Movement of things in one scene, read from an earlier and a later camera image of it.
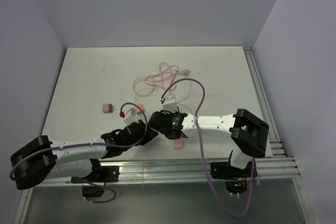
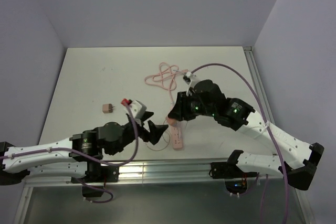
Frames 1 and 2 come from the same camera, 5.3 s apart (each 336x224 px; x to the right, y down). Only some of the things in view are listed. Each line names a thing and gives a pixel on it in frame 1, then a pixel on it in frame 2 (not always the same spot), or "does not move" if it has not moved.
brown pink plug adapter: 107,108 does not move
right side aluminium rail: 277,148 does not move
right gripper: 165,113 to 180,111
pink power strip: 178,144 does not move
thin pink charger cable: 146,95 to 168,143
